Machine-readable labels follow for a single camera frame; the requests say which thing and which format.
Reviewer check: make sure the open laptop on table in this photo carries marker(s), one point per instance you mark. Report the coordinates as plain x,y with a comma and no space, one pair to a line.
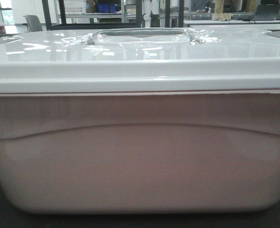
267,12

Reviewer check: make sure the black metal frame rack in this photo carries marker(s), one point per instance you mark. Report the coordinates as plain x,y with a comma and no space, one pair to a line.
144,17

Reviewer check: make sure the blue crate on far shelf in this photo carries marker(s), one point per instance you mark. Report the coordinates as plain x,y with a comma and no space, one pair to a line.
106,8

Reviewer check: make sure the white plastic storage bin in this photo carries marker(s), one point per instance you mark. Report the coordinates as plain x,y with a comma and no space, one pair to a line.
140,120

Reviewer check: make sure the grey office chair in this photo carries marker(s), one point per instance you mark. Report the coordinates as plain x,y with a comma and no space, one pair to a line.
33,23

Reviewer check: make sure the white background table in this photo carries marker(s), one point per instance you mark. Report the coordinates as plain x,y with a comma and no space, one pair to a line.
266,25

